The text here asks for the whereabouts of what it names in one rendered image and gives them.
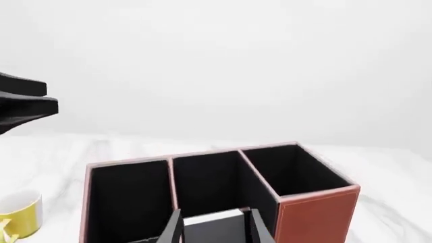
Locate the yellow and white mug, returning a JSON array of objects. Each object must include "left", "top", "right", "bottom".
[{"left": 0, "top": 190, "right": 45, "bottom": 240}]

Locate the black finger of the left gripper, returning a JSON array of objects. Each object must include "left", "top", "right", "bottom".
[
  {"left": 0, "top": 71, "right": 48, "bottom": 97},
  {"left": 0, "top": 90, "right": 59, "bottom": 136}
]

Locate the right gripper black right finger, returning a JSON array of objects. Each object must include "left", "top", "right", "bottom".
[{"left": 248, "top": 207, "right": 275, "bottom": 243}]

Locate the red-brown desk caddy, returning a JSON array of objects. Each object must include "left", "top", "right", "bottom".
[{"left": 78, "top": 142, "right": 362, "bottom": 243}]

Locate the dark book with white pages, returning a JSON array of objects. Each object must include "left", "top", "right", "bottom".
[{"left": 182, "top": 208, "right": 251, "bottom": 243}]

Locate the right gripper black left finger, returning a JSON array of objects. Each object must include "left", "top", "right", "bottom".
[{"left": 157, "top": 209, "right": 185, "bottom": 243}]

